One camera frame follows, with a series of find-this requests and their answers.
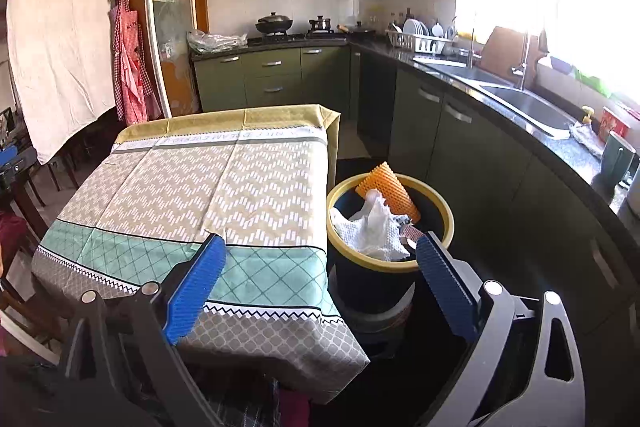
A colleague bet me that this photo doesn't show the dark green mug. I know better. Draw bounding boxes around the dark green mug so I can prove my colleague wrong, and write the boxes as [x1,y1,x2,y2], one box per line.
[597,130,637,203]

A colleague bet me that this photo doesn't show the red checked apron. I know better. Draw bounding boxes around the red checked apron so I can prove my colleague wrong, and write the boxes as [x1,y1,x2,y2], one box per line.
[109,0,164,124]

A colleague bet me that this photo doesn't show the red-print card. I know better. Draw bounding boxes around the red-print card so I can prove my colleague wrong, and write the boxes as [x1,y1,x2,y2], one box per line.
[395,215,426,256]

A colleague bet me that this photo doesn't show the green sponge pile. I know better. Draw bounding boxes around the green sponge pile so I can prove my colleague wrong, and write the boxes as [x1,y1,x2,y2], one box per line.
[572,66,614,98]

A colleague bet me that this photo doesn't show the wooden cutting board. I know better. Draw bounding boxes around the wooden cutting board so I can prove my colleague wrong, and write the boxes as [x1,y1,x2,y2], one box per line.
[482,25,544,76]

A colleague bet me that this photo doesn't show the white mesh cloth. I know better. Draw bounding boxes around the white mesh cloth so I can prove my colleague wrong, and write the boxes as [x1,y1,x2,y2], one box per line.
[329,207,419,263]

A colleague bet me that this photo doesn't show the white hanging sheet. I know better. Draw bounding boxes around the white hanging sheet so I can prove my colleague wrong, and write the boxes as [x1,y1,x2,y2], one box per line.
[6,0,122,166]

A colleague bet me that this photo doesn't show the crumpled foil wrap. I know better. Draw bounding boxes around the crumpled foil wrap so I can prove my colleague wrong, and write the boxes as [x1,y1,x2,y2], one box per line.
[569,124,607,158]

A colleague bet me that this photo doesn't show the black kitchen countertop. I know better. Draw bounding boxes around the black kitchen countertop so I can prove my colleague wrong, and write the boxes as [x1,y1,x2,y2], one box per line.
[190,34,640,229]

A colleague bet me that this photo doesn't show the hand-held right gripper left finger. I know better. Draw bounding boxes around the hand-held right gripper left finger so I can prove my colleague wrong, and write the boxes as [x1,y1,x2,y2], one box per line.
[59,233,229,427]

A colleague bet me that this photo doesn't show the clear plastic bags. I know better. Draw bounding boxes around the clear plastic bags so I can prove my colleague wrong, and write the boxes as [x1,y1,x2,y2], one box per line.
[186,29,249,56]

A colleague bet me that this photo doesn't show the white plastic bag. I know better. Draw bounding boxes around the white plastic bag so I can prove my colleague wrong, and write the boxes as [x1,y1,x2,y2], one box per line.
[357,188,399,234]

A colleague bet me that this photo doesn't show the dark wooden chair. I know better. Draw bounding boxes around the dark wooden chair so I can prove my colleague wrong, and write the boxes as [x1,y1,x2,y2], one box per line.
[0,106,83,228]

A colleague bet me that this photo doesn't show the patterned tablecloth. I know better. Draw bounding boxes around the patterned tablecloth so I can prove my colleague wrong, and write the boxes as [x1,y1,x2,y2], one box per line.
[31,104,372,406]

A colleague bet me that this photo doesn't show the black wok with lid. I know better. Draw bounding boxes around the black wok with lid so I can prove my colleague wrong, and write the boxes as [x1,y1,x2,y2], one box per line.
[255,11,295,37]

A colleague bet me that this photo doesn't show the sliding glass door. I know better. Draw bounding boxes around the sliding glass door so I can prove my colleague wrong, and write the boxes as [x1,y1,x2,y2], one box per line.
[144,0,202,118]

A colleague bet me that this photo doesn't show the steel double sink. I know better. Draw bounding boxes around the steel double sink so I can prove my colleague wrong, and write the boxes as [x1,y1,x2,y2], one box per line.
[414,56,582,140]

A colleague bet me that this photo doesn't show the green door cabinet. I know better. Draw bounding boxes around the green door cabinet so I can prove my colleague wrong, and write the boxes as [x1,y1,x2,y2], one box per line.
[350,49,640,360]

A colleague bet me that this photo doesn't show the dark red cloth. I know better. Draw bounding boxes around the dark red cloth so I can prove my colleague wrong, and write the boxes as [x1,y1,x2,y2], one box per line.
[0,212,27,269]

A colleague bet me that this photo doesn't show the green drawer cabinet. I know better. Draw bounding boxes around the green drawer cabinet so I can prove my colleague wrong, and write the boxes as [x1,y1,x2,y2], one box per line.
[192,46,352,114]

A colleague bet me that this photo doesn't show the orange plastic mesh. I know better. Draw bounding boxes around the orange plastic mesh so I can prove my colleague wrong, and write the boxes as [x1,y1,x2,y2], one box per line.
[355,161,422,224]

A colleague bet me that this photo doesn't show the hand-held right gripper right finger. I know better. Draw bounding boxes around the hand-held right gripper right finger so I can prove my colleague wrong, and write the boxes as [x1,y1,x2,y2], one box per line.
[410,231,587,427]

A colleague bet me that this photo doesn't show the purple cloth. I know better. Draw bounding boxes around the purple cloth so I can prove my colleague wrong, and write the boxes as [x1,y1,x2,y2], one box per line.
[547,55,576,76]

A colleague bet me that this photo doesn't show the yellow-rimmed dark trash bin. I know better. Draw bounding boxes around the yellow-rimmed dark trash bin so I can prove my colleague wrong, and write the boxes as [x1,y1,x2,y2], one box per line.
[326,173,456,309]

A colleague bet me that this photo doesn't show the red container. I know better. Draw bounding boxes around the red container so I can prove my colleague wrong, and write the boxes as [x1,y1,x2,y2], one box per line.
[597,105,639,140]

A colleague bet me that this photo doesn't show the steel faucet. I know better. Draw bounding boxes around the steel faucet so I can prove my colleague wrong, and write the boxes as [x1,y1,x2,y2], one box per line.
[457,33,484,68]
[509,31,534,91]

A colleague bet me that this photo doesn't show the dark plaid cloth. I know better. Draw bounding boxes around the dark plaid cloth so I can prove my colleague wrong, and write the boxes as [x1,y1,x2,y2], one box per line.
[200,384,313,427]

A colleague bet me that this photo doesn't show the black gas stove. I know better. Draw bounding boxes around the black gas stove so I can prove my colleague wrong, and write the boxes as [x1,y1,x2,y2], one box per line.
[247,32,349,47]

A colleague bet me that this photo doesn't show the dish rack with plates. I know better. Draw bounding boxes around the dish rack with plates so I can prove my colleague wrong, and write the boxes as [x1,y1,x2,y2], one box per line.
[385,17,459,56]

